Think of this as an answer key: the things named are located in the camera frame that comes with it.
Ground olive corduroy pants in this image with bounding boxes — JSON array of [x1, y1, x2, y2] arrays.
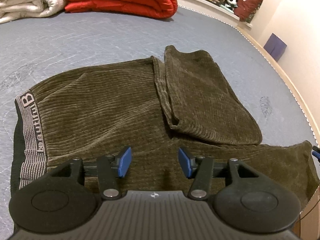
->
[[10, 46, 319, 206]]

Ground panda plush toy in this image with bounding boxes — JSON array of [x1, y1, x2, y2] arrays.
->
[[224, 0, 238, 8]]

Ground wooden bed frame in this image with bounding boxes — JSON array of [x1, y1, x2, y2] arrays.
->
[[236, 27, 319, 146]]

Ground purple paper on wall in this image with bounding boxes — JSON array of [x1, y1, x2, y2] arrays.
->
[[264, 33, 287, 62]]

